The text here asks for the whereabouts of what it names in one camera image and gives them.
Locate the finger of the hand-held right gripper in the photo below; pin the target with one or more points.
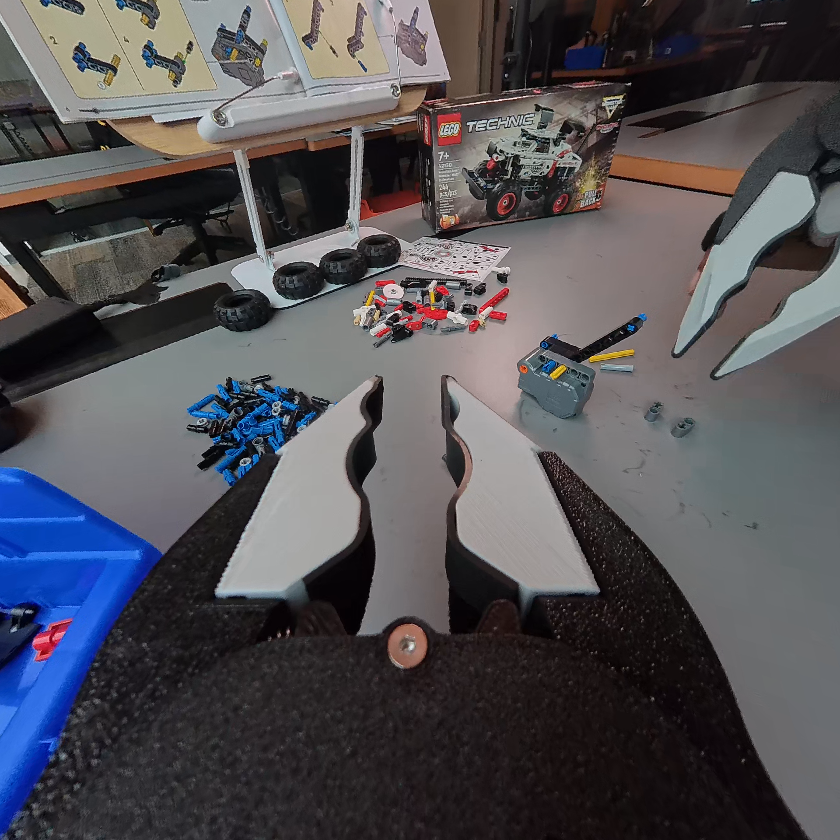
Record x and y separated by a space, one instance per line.
787 321
748 243

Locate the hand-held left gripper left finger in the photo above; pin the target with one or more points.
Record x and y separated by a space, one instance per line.
302 512

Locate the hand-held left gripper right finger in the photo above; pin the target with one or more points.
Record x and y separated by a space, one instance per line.
512 525

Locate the person's right hand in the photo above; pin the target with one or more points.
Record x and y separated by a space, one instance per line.
697 275

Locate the pile of blue black pins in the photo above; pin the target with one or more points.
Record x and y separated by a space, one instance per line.
256 426

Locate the grey wood-edged table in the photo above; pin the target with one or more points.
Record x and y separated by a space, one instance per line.
79 174
689 138

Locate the grey motor block assembly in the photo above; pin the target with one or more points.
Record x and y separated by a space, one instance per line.
558 394

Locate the blue storage bin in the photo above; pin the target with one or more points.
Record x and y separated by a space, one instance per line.
679 46
584 51

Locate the small grey connector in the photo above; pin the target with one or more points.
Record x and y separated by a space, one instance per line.
653 412
682 427

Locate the yellow toy axle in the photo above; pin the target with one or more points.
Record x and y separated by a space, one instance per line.
611 356

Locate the black toy tyre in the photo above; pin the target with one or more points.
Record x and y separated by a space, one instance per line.
379 250
343 266
296 281
243 310

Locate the pile of red grey pieces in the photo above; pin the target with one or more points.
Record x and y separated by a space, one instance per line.
426 315

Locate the blue plastic bin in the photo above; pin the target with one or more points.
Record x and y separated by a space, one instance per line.
72 538

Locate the toy truck cardboard box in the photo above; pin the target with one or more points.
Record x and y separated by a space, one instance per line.
525 164

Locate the white sticker sheet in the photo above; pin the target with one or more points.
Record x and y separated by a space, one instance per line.
453 253

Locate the red toy piece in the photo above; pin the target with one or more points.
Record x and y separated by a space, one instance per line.
52 640

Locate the black foam pad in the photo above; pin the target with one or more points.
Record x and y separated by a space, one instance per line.
65 334

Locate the black toy piece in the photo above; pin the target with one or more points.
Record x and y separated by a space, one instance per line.
16 633

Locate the black office chair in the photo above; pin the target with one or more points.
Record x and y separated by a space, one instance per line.
190 197

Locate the wooden white book stand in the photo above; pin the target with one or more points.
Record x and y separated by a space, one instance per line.
295 117

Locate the building instruction booklet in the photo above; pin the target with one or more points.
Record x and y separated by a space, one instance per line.
164 39

